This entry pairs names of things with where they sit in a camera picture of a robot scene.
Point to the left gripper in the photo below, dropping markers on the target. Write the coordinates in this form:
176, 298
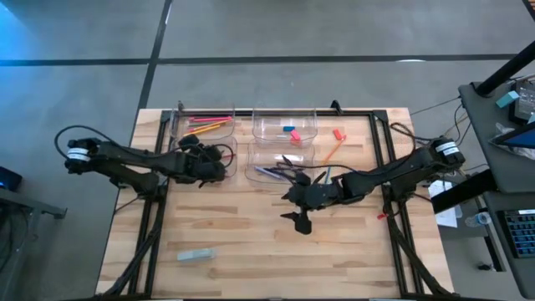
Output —
189, 141

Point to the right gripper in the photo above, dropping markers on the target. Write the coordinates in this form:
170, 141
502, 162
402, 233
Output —
304, 226

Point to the yellow pencil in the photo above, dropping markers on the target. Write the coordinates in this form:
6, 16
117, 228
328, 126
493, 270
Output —
202, 131

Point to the slim black grey pen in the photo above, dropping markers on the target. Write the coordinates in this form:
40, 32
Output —
281, 172

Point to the orange pencil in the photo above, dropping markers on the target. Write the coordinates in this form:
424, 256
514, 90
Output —
213, 126
334, 150

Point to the purple grip clear pen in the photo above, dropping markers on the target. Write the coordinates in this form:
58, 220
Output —
264, 171

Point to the pink eraser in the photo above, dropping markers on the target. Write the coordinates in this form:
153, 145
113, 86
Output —
295, 134

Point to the blue eraser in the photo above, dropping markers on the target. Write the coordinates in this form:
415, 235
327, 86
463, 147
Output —
289, 128

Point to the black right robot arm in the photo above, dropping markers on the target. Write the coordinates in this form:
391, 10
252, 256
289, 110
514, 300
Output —
376, 175

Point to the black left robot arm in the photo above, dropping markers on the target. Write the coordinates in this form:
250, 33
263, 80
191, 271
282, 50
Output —
125, 156

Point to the clear plastic bin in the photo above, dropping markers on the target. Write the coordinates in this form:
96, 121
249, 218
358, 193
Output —
227, 134
305, 121
259, 154
175, 146

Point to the black clamp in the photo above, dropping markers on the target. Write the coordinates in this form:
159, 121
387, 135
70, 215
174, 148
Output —
335, 106
180, 106

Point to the small red tag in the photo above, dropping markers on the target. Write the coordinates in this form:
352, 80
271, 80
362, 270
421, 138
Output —
381, 216

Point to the flat rectangular block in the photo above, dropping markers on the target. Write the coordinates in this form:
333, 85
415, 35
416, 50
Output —
195, 255

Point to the white paper sheet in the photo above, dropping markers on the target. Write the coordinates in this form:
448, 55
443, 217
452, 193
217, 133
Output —
447, 217

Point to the black slanted support pole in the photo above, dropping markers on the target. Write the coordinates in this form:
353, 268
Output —
464, 191
505, 69

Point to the grey metal cart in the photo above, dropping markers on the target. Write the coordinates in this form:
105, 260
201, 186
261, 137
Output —
33, 205

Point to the clear water bottle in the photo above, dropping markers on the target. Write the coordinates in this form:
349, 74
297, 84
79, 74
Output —
480, 218

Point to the small black object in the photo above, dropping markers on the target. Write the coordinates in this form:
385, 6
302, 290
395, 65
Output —
485, 266

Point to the black box blue light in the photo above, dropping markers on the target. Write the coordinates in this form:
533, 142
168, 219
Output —
10, 180

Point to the grey desk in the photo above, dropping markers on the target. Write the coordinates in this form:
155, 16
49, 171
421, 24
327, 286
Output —
527, 276
480, 125

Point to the backlit computer keyboard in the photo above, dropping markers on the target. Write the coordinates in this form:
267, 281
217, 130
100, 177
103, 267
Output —
520, 232

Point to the dark tablet screen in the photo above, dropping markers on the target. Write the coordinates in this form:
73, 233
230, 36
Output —
518, 140

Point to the teal box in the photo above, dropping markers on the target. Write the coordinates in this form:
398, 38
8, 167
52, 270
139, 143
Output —
507, 99

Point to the black device box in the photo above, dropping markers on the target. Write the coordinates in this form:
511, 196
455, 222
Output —
524, 104

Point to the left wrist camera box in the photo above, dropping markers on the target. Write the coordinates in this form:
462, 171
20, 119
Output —
193, 163

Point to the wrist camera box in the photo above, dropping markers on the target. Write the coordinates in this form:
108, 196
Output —
193, 163
320, 195

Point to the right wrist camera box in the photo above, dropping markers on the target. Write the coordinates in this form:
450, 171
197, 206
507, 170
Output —
320, 195

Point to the black aluminium table frame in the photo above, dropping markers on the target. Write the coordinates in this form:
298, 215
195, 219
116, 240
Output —
243, 113

